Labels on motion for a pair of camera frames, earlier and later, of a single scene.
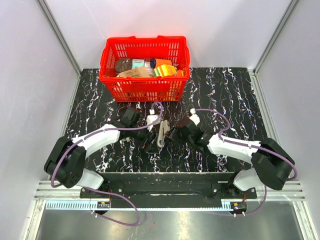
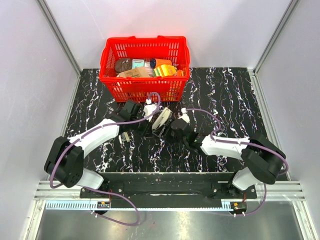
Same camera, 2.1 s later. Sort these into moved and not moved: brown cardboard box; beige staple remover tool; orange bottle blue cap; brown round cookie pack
Moved: beige staple remover tool
Not moved: brown round cookie pack; brown cardboard box; orange bottle blue cap
